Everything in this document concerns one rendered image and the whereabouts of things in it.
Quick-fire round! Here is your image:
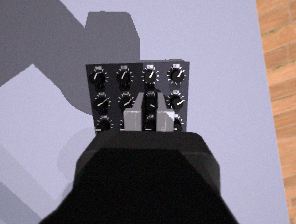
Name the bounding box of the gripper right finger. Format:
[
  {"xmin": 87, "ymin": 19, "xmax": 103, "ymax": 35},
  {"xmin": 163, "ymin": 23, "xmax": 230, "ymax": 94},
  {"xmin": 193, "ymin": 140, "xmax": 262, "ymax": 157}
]
[{"xmin": 155, "ymin": 93, "xmax": 175, "ymax": 132}]

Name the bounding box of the grey knob box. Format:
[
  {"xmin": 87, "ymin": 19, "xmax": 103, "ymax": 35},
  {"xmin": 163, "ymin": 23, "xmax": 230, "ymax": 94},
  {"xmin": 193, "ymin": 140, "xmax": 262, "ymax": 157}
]
[{"xmin": 85, "ymin": 61, "xmax": 190, "ymax": 136}]

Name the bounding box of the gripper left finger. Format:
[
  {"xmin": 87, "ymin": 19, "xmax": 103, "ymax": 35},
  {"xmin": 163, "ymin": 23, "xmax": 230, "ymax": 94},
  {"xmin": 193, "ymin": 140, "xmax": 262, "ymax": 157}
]
[{"xmin": 124, "ymin": 92, "xmax": 146, "ymax": 131}]

